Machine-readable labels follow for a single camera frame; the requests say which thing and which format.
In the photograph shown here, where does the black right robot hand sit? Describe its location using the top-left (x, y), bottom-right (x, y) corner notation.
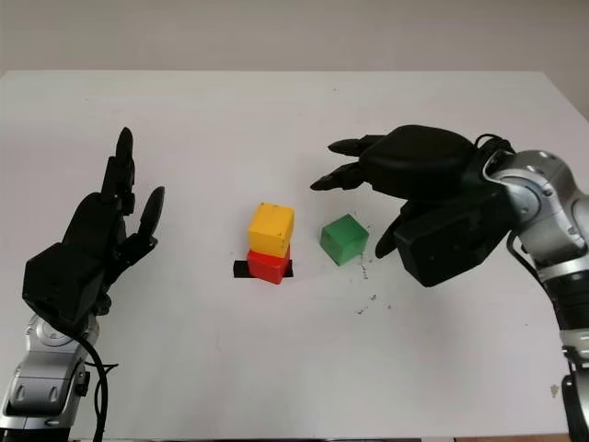
top-left (309, 123), bottom-right (480, 259)

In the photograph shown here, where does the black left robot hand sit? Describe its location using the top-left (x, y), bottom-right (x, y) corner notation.
top-left (62, 127), bottom-right (166, 319)

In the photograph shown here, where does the green wooden cube block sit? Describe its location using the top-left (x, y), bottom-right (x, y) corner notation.
top-left (319, 213), bottom-right (371, 267)

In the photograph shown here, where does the yellow wooden cube block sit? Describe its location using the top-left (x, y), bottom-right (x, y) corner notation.
top-left (247, 202), bottom-right (295, 258)

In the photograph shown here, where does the red wooden cube block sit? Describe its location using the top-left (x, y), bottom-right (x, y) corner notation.
top-left (247, 248), bottom-right (292, 285)

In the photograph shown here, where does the black tape strip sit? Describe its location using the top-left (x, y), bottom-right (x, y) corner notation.
top-left (233, 260), bottom-right (295, 279)

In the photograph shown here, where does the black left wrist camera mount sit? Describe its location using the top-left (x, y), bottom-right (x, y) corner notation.
top-left (21, 241), bottom-right (111, 332)

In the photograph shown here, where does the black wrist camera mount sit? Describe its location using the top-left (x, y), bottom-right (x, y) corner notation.
top-left (393, 149), bottom-right (514, 289)
top-left (21, 241), bottom-right (111, 332)

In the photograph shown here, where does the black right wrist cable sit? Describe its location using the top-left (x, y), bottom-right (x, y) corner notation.
top-left (473, 132), bottom-right (547, 285)

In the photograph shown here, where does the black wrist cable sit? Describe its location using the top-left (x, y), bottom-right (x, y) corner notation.
top-left (473, 132), bottom-right (547, 285)
top-left (77, 335), bottom-right (121, 442)

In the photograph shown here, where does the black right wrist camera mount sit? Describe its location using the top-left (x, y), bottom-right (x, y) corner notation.
top-left (393, 149), bottom-right (514, 289)

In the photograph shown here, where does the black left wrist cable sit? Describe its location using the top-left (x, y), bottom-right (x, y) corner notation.
top-left (77, 335), bottom-right (121, 442)

